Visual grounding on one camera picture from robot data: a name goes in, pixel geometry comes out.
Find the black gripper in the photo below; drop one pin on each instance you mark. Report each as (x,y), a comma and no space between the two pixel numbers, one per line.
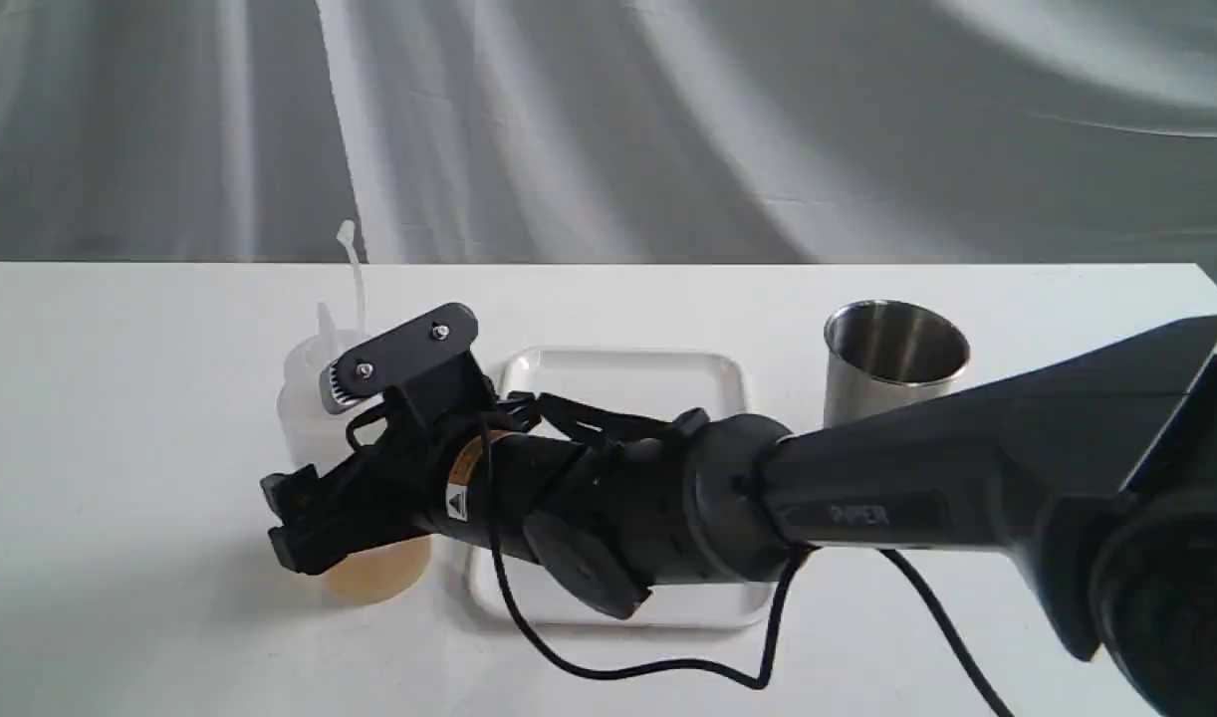
(450,460)

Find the translucent squeeze bottle amber liquid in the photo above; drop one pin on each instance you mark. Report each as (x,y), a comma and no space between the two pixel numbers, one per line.
(316,437)

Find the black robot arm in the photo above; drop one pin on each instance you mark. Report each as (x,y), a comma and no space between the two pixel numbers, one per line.
(1096,477)

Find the stainless steel cup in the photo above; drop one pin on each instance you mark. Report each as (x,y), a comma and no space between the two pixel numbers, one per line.
(885,354)

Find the white rectangular plastic tray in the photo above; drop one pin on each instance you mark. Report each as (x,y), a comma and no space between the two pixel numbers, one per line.
(658,384)

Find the grey backdrop cloth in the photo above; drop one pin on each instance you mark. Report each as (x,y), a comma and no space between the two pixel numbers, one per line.
(684,132)

